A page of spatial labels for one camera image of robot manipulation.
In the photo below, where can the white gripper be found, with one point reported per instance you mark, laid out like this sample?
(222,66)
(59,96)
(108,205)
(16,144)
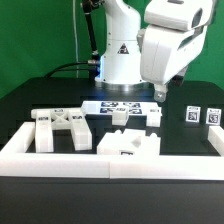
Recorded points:
(165,52)

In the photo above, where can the white chair seat part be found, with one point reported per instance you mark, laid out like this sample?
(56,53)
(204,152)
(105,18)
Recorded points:
(129,142)

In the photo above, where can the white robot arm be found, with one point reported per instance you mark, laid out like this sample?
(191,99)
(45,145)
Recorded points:
(119,66)

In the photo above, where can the left small tag cube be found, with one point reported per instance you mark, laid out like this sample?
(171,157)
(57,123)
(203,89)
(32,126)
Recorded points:
(193,114)

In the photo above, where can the small tag cube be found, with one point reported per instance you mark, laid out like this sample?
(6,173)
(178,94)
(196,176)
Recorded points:
(193,114)
(213,116)

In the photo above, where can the right small tag cube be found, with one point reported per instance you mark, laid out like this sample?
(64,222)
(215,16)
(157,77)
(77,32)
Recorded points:
(213,116)

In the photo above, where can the white marker sheet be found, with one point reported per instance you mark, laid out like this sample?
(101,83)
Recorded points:
(107,107)

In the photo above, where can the white U-shaped fence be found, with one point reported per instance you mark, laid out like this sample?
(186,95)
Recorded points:
(15,160)

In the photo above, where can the white chair back frame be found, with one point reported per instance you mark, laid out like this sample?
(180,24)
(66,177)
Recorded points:
(49,120)

